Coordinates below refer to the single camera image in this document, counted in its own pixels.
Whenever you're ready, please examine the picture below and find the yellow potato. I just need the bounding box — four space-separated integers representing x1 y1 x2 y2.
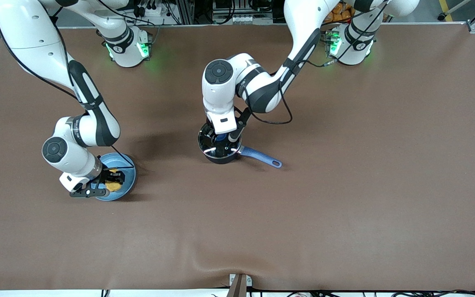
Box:
106 167 123 192

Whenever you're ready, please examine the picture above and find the glass lid with blue knob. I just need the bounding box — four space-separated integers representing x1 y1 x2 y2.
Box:
198 124 242 160

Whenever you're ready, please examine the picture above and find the blue round plate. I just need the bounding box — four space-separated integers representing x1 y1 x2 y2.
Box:
90 153 137 202

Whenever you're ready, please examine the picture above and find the metal bracket with post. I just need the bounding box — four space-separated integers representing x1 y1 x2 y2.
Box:
229 273 253 297

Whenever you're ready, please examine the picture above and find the black pot with blue handle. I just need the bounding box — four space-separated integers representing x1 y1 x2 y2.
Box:
198 124 283 165

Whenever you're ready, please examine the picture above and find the bag of orange buns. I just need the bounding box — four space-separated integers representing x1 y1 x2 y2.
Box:
324 1 353 24

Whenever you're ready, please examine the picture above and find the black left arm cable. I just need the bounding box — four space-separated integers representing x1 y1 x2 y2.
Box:
251 0 388 125

